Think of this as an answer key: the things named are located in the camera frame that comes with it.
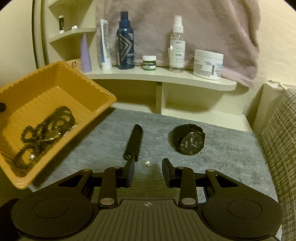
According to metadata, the clear spray bottle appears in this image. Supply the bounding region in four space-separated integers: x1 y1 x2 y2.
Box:
169 16 186 73

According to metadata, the white cream jar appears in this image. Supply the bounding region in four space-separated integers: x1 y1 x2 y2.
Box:
193 49 224 80

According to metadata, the black white lip balm stick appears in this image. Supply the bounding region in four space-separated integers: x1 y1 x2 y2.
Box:
59 15 65 34

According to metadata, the blue white cream tube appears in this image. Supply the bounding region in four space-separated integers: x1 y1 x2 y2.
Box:
100 19 112 70

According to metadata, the grey fluffy towel mat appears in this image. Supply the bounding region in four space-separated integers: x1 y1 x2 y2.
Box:
29 108 277 199

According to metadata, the lilac cosmetic tube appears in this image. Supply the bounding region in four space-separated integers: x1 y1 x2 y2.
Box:
80 33 92 73

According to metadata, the mauve hanging towel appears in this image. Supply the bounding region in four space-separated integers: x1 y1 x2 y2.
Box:
95 0 260 88

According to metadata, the orange plastic tray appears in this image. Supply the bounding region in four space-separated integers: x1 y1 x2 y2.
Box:
1 61 116 189

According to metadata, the grey tweed pillow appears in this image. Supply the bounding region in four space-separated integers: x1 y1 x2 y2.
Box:
261 88 295 240

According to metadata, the dark green bead necklace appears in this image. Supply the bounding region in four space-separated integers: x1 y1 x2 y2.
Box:
14 115 70 171

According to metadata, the cream corner shelf unit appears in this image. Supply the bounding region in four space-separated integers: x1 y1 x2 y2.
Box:
42 1 251 131

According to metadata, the black cylindrical tube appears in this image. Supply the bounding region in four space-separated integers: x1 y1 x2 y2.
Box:
123 124 143 162

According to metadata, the black wrist watch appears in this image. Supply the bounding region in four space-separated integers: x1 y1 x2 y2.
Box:
173 123 205 156

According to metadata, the small cardboard box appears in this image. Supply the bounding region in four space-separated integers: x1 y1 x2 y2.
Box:
66 59 82 71

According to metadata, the small green white jar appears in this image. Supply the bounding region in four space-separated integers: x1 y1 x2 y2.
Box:
142 55 157 71

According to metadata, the white bed headboard cushion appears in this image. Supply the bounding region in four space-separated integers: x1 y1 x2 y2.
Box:
252 80 295 136

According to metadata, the dark blue spray bottle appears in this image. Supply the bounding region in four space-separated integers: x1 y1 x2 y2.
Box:
116 11 134 70

